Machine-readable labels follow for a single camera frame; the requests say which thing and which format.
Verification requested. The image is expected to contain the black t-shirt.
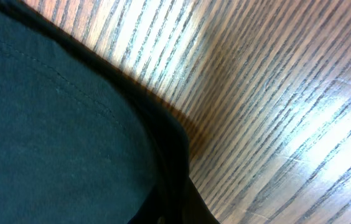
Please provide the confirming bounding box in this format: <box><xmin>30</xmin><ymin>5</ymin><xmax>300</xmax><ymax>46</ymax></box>
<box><xmin>0</xmin><ymin>1</ymin><xmax>189</xmax><ymax>223</ymax></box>

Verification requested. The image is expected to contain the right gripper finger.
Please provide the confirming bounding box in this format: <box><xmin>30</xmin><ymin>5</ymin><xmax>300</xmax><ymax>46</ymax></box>
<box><xmin>128</xmin><ymin>178</ymin><xmax>218</xmax><ymax>224</ymax></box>

